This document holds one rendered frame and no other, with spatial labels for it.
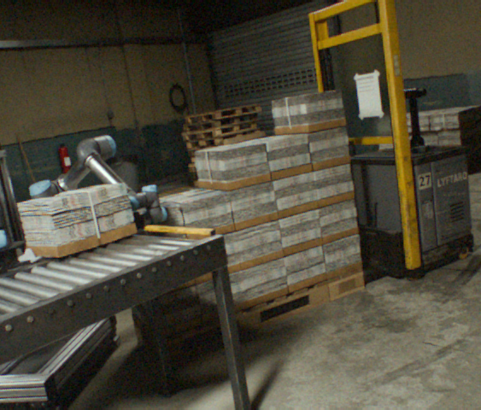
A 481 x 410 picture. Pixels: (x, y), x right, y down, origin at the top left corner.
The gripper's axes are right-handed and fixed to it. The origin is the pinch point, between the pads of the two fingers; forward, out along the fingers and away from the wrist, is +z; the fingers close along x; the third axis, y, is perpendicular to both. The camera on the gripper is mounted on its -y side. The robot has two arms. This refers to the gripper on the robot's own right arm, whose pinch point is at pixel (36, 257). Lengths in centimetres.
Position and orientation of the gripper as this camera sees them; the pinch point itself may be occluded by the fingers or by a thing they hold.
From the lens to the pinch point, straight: 238.2
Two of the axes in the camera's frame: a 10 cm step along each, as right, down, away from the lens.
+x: -7.0, 0.4, 7.1
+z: 6.8, -2.4, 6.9
